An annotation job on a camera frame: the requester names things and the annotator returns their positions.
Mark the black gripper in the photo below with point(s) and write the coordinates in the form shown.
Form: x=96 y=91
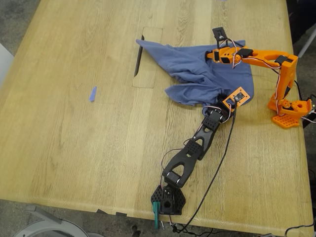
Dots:
x=220 y=99

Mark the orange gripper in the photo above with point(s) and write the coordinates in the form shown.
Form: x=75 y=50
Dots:
x=214 y=56

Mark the blue printed T-shirt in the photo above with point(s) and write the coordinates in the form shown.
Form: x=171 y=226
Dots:
x=192 y=64

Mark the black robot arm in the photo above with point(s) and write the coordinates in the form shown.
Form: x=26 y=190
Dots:
x=182 y=158

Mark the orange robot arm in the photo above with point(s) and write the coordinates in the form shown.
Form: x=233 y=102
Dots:
x=269 y=55

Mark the white metal furniture leg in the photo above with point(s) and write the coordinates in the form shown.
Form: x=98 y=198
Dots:
x=306 y=42

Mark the dark bulky object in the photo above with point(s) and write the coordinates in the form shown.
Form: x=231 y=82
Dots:
x=301 y=14

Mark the small blue tape piece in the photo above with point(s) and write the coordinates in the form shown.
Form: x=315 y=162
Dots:
x=93 y=95

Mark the teal table clamp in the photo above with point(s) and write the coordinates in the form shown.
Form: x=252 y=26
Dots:
x=156 y=214

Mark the white chair backrest panel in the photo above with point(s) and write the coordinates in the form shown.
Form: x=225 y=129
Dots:
x=5 y=64

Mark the white round base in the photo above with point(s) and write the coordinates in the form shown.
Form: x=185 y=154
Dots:
x=49 y=225

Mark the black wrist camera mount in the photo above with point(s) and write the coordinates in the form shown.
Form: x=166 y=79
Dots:
x=218 y=33

